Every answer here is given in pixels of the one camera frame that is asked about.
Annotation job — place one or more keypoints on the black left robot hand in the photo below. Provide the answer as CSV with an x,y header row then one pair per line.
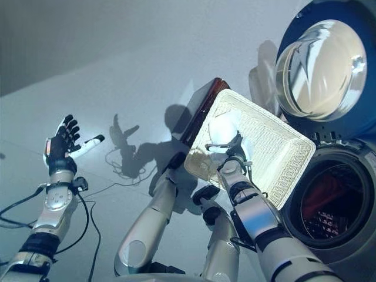
x,y
61,147

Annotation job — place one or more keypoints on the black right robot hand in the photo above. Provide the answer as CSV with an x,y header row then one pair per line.
x,y
235,149

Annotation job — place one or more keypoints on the white cloth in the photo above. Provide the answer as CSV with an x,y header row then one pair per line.
x,y
224,126

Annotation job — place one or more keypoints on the red cloth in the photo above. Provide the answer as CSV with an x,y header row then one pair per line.
x,y
320,191

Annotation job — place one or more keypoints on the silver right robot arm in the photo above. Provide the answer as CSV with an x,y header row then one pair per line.
x,y
258,214

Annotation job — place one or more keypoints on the round glass washing machine door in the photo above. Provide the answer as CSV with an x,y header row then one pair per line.
x,y
323,73

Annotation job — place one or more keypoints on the grey front-load washing machine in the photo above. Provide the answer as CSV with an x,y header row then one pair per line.
x,y
361,211

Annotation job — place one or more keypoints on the white wicker basket tray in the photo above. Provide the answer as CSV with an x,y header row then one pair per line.
x,y
282,147

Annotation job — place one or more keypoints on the dark brown stool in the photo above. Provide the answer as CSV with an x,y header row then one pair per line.
x,y
202,100

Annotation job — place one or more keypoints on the silver left robot leg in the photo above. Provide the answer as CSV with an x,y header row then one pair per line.
x,y
147,223

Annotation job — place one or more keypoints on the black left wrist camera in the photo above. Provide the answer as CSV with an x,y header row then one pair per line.
x,y
80,183

